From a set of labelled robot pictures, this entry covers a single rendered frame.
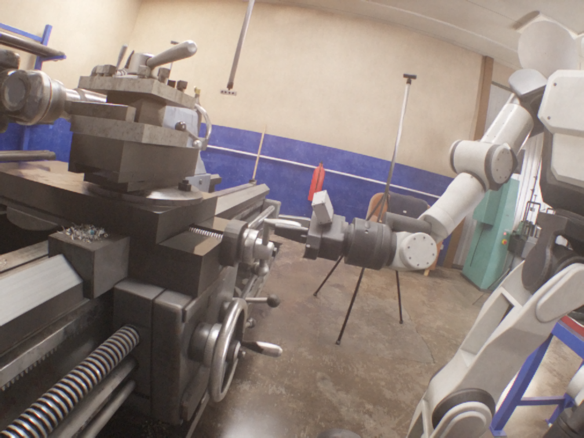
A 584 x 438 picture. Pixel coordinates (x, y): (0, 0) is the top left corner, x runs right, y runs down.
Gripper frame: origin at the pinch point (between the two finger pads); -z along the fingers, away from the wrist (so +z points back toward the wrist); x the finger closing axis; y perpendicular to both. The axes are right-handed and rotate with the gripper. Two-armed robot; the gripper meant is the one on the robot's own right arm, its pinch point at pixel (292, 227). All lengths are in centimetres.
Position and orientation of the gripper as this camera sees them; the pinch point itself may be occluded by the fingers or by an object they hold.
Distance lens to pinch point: 61.8
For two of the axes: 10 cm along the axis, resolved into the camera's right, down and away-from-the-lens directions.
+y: -1.5, 8.0, 5.8
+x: -1.7, 5.6, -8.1
